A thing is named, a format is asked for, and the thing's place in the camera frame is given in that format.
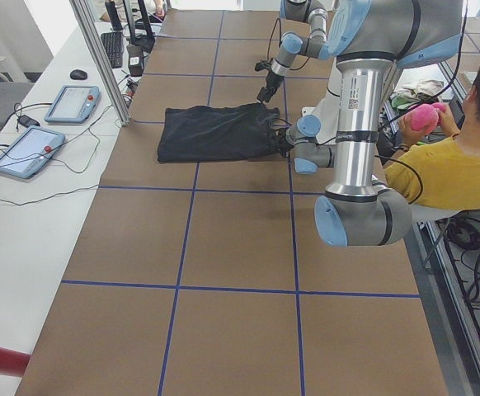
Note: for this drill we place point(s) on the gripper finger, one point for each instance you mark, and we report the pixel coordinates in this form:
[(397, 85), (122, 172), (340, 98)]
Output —
[(260, 95), (269, 92)]

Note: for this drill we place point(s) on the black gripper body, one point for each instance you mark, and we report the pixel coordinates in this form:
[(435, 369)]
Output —
[(280, 142), (271, 79)]

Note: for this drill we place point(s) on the black graphic t-shirt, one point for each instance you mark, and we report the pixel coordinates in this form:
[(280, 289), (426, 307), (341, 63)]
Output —
[(208, 134)]

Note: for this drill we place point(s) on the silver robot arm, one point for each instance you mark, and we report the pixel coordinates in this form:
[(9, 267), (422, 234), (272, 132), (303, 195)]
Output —
[(313, 46), (365, 39)]

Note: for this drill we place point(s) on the black box with label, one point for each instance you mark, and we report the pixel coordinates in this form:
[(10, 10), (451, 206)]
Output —
[(135, 60)]

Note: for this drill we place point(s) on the pink toy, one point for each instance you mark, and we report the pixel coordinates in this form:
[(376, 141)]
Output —
[(425, 117)]

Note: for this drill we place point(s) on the black keyboard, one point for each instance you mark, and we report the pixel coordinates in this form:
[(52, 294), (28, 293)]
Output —
[(113, 45)]

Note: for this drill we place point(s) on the person in yellow shirt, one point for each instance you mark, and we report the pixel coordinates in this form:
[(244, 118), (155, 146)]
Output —
[(446, 174)]

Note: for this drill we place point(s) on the black computer mouse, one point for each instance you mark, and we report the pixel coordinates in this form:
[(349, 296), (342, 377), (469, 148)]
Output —
[(78, 74)]

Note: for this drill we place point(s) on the far blue teach pendant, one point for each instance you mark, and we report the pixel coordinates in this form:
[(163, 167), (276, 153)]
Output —
[(73, 104)]

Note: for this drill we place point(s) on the blue teach pendant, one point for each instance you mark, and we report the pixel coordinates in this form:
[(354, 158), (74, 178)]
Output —
[(73, 104), (30, 152)]

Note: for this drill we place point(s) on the near blue teach pendant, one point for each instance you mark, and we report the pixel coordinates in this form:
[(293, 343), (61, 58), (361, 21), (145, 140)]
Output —
[(30, 152)]

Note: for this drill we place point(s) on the red cylinder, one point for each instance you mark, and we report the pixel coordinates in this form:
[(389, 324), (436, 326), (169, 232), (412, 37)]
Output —
[(13, 363)]

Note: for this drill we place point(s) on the aluminium frame post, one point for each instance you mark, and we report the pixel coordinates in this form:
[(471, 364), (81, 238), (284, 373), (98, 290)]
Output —
[(84, 17)]

